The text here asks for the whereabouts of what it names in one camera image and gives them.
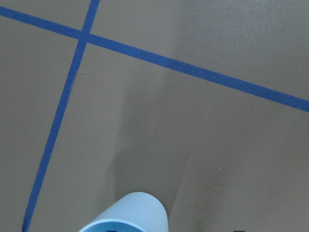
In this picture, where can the blue cup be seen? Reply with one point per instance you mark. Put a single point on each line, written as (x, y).
(135, 212)

